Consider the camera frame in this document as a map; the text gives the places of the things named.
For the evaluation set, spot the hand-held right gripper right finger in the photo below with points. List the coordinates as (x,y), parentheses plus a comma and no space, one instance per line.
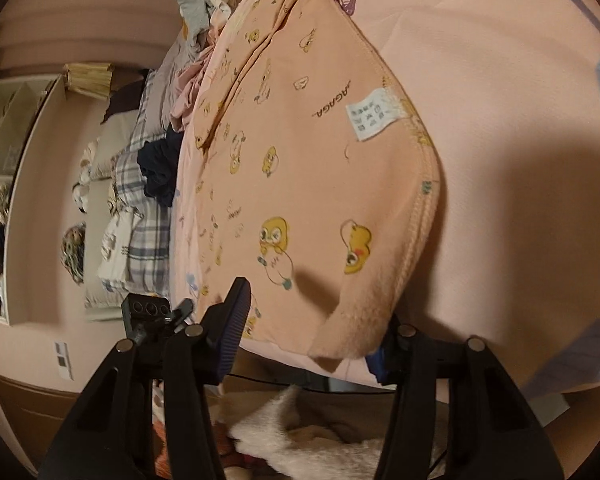
(380,362)

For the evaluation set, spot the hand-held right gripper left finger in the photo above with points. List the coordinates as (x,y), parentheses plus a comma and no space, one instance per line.
(232,332)

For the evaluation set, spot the peach duck print garment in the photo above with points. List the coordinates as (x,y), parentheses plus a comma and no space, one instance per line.
(305,185)

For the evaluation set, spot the pile of pale clothes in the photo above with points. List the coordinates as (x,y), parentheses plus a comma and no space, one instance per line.
(200,5)

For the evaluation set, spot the grey plaid blanket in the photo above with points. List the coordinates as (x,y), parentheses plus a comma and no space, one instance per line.
(140,240)

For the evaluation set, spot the floral print cushion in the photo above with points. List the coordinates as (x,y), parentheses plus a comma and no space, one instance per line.
(75,255)

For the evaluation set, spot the white fluffy cloth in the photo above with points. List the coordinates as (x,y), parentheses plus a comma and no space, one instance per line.
(305,440)

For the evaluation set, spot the navy blue cloth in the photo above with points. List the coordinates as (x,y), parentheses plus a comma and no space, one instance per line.
(157,165)

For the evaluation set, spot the white plush toy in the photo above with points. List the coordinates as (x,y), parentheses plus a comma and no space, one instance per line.
(85,175)

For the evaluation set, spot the pink butterfly print bedsheet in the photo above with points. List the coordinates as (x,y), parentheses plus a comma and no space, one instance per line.
(505,210)

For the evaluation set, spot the pink crumpled cloth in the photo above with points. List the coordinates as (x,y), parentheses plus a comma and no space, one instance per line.
(190,90)

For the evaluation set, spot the straw woven bundle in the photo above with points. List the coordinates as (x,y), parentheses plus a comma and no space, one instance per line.
(87,79)

